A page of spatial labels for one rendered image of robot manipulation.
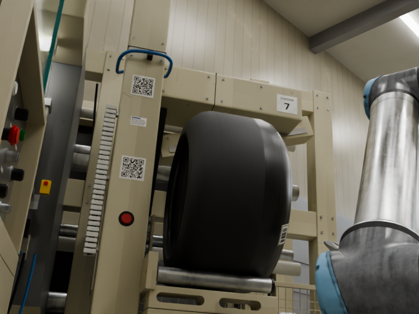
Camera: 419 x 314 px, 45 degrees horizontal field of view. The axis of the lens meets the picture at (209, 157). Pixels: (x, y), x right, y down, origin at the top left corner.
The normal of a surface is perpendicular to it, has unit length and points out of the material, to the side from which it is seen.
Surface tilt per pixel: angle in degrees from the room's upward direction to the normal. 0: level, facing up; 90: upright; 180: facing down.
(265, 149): 74
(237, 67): 90
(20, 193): 90
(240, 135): 67
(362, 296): 102
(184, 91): 90
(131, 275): 90
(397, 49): 180
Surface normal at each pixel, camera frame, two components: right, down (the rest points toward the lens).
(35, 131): 0.25, -0.36
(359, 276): -0.53, -0.51
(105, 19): 0.71, -0.24
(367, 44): -0.06, 0.92
